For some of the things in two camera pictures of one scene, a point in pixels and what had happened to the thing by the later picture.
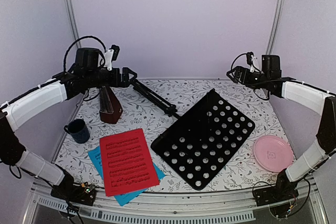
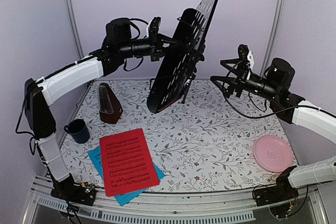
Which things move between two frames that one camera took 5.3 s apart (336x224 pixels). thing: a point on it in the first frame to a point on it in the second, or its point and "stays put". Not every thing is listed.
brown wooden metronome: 111,108 stays put
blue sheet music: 95,154 stays put
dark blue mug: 78,129 stays put
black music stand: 196,145 to 176,70
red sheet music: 126,162 stays put
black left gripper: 125,82 to 157,40
